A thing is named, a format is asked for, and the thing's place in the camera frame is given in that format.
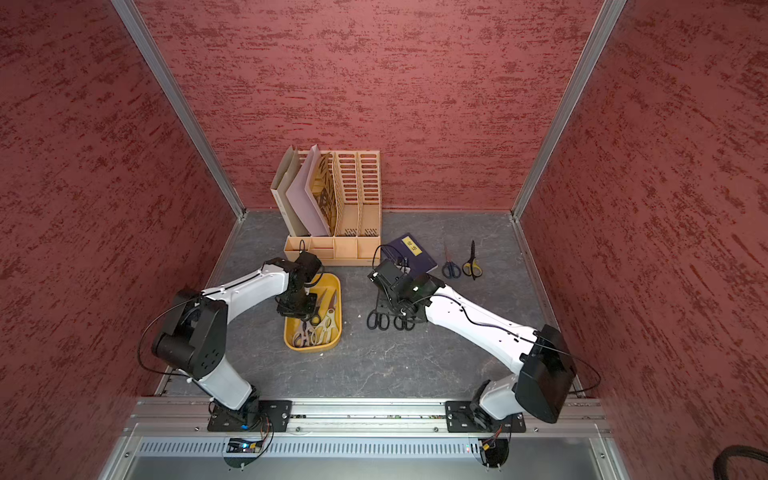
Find wooden desk file organizer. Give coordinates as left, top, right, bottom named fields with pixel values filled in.
left=283, top=149, right=382, bottom=267

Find beige handled scissors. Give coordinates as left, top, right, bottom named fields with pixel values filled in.
left=310, top=307, right=337, bottom=346

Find aluminium front rail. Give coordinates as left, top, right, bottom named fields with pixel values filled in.
left=121, top=396, right=613, bottom=439

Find large black scissors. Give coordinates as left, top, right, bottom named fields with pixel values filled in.
left=366, top=297, right=391, bottom=331

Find purple folder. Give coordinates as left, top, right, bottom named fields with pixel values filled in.
left=286, top=145, right=330, bottom=237

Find yellow black handled scissors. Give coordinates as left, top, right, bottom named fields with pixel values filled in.
left=462, top=240, right=483, bottom=279

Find yellow storage tray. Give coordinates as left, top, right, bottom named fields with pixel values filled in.
left=283, top=274, right=343, bottom=353

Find blue handled scissors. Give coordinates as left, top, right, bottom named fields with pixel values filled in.
left=441, top=244, right=463, bottom=279

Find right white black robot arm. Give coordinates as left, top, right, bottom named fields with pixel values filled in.
left=368, top=260, right=602, bottom=431

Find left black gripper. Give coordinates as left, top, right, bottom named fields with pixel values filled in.
left=276, top=286, right=318, bottom=319

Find black cable bottom corner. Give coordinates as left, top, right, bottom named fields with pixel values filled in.
left=712, top=445, right=768, bottom=480

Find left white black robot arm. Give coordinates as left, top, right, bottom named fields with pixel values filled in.
left=151, top=252, right=323, bottom=414

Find pink handled scissors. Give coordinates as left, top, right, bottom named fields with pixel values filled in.
left=291, top=321, right=314, bottom=348

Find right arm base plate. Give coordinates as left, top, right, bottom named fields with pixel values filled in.
left=445, top=401, right=526, bottom=436

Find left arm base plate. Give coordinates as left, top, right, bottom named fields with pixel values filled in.
left=207, top=399, right=293, bottom=433

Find beige cardboard folder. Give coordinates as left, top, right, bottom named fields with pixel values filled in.
left=270, top=146, right=309, bottom=237

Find dark blue notebook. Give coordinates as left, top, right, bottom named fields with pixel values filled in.
left=381, top=233, right=437, bottom=276

